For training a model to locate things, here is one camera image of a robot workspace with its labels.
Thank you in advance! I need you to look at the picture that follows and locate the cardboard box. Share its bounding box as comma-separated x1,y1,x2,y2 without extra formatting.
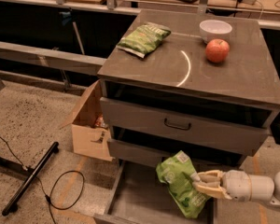
60,81,113,161

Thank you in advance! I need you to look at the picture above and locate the red snack pack in box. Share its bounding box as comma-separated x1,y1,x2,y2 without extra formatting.
94,115,108,129

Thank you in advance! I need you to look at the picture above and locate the red apple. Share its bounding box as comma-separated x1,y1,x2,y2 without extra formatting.
205,39,230,63

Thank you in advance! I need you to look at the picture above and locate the white bowl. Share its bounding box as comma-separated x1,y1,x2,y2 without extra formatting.
200,20,232,43

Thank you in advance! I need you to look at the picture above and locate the top grey drawer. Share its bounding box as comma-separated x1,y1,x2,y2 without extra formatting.
100,97,268,156

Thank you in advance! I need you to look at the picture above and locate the dark green chip bag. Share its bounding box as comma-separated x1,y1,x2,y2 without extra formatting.
117,22,171,58

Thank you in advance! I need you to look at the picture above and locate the black floor cable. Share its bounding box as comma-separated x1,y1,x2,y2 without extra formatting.
0,128,86,224

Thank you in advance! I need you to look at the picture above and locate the middle grey drawer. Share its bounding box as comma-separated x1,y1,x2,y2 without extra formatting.
107,138,245,188

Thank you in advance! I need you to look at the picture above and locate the grey drawer cabinet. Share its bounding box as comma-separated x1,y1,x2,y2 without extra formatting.
97,8,280,166

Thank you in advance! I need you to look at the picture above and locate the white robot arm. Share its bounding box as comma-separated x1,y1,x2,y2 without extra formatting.
192,170,280,211

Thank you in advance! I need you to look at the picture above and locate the bottom grey open drawer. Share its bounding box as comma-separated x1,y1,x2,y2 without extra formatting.
93,161,218,224

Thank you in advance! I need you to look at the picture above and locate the black stand leg bar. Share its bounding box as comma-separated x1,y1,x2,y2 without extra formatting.
2,142,59,217

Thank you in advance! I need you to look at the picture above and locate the light green rice chip bag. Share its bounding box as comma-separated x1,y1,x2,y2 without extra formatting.
156,151,210,218

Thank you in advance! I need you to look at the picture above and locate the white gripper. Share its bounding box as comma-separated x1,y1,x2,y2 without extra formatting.
192,170,274,202

